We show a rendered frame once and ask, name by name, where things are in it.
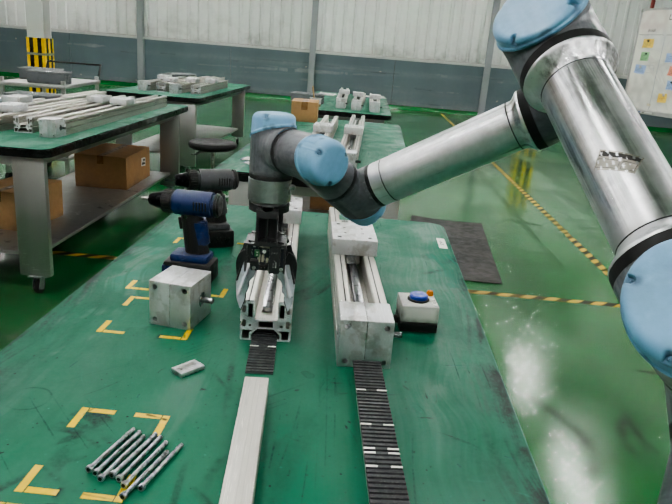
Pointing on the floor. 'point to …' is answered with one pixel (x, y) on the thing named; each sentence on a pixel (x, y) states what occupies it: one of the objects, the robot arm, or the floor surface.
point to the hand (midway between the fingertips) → (264, 302)
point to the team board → (652, 64)
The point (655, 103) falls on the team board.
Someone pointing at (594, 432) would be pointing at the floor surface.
